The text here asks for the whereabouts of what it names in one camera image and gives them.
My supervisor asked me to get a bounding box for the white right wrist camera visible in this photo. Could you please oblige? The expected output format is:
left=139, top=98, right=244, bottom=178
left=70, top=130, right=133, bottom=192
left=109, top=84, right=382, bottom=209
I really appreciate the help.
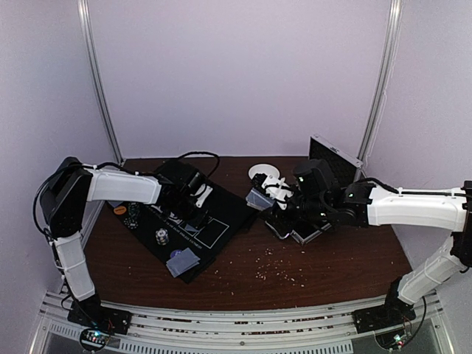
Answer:
left=251, top=173, right=294, bottom=210

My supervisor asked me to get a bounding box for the grey playing card deck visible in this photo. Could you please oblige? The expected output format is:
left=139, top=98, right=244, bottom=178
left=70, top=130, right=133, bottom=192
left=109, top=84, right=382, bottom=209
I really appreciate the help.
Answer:
left=246, top=188, right=275, bottom=211

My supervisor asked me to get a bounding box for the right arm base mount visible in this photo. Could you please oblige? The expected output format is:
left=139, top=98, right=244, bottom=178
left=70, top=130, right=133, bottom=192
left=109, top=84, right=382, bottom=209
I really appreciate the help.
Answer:
left=353, top=305, right=416, bottom=333

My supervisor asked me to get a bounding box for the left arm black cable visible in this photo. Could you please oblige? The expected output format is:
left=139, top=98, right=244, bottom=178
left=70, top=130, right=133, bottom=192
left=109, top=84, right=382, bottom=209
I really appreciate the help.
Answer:
left=173, top=150, right=221, bottom=181

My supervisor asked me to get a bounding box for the dealt card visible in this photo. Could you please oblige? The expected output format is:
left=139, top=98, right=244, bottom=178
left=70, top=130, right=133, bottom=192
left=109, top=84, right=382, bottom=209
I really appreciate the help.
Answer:
left=108, top=201, right=122, bottom=207
left=166, top=248, right=201, bottom=277

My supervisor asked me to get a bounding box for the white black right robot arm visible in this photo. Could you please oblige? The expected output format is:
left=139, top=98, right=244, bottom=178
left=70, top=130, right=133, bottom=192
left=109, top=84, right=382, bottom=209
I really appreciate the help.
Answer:
left=261, top=159, right=471, bottom=326

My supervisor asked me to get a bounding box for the aluminium frame post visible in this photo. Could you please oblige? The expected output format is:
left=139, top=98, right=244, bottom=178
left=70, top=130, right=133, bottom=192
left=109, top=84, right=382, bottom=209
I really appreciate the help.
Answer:
left=77, top=0, right=125, bottom=164
left=358, top=0, right=403, bottom=166

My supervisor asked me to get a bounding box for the aluminium front rail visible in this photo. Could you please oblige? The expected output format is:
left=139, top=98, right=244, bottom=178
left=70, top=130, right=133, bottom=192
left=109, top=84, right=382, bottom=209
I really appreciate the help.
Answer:
left=27, top=291, right=455, bottom=353

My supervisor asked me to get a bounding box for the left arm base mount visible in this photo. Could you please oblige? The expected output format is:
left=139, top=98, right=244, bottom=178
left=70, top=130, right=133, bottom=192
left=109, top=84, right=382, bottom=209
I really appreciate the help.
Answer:
left=67, top=307, right=132, bottom=335

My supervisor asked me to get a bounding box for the poker chip stack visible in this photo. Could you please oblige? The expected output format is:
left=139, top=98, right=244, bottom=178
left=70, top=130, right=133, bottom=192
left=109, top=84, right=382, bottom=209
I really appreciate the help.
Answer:
left=128, top=202, right=141, bottom=220
left=155, top=229, right=169, bottom=246

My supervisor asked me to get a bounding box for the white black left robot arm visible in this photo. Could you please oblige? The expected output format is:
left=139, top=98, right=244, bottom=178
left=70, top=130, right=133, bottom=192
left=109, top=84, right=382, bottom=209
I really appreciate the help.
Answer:
left=32, top=156, right=214, bottom=327

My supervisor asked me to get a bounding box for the left aluminium frame post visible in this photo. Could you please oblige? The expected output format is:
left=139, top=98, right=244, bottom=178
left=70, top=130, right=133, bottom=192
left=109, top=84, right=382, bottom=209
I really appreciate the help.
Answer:
left=77, top=0, right=125, bottom=164

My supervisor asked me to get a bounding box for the white orange bowl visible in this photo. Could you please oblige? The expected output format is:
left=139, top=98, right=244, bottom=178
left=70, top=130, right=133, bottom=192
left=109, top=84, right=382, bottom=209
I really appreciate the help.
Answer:
left=248, top=164, right=280, bottom=181

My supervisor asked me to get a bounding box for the orange big blind button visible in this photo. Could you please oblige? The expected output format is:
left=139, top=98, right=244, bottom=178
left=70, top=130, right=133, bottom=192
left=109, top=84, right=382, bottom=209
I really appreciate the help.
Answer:
left=114, top=206, right=127, bottom=215

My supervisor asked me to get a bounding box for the aluminium poker chip case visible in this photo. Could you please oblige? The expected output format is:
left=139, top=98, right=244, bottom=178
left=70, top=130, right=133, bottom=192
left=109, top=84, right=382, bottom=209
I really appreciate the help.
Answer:
left=275, top=135, right=363, bottom=245

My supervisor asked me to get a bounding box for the black poker table mat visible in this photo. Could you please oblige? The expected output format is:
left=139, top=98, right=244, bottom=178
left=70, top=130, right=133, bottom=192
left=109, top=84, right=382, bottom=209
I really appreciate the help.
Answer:
left=110, top=159, right=266, bottom=285

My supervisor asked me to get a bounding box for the purple small blind button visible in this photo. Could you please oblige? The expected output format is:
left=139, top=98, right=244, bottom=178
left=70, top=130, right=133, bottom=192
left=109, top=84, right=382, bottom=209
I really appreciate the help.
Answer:
left=170, top=249, right=182, bottom=258

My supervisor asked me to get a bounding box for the right aluminium frame post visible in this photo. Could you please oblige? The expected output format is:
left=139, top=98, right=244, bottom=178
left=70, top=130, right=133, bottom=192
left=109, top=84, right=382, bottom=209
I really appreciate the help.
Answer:
left=358, top=0, right=403, bottom=166

